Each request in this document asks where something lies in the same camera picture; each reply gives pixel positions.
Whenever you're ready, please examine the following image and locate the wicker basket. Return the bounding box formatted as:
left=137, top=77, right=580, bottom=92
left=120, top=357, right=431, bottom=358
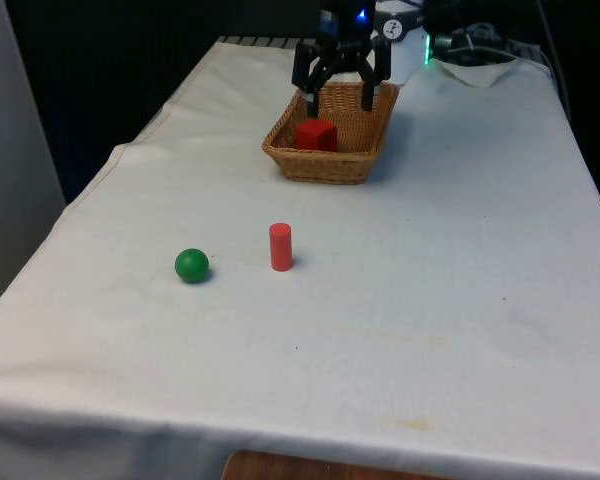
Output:
left=260, top=81, right=402, bottom=186

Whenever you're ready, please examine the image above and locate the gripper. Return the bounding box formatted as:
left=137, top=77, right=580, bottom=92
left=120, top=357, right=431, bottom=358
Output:
left=290, top=0, right=393, bottom=120

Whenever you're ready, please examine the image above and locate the red cylinder block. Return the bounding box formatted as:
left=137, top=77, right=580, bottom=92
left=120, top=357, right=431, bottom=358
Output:
left=268, top=222, right=295, bottom=273

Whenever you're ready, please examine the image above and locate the red cube block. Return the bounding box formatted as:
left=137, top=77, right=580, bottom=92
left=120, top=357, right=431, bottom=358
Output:
left=294, top=118, right=340, bottom=153

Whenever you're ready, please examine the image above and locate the green ball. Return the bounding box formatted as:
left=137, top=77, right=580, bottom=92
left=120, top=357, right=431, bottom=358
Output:
left=173, top=247, right=211, bottom=285

